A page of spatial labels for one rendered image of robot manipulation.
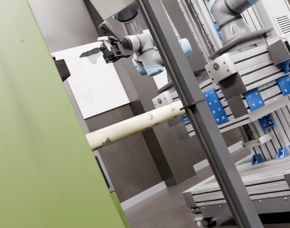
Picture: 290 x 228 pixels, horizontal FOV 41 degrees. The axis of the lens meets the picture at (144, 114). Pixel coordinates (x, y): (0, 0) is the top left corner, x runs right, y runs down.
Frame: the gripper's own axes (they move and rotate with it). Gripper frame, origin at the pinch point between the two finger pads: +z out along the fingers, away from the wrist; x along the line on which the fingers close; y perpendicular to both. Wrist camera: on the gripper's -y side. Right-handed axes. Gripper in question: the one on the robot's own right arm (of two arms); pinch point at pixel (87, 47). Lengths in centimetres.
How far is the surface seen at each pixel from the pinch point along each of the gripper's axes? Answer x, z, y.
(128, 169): 243, -175, 61
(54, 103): -44, 49, 28
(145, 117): -39, 21, 37
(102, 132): -39, 37, 37
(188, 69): -60, 22, 32
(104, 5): -42.7, 22.3, 5.3
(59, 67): -44, 44, 20
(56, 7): 243, -172, -147
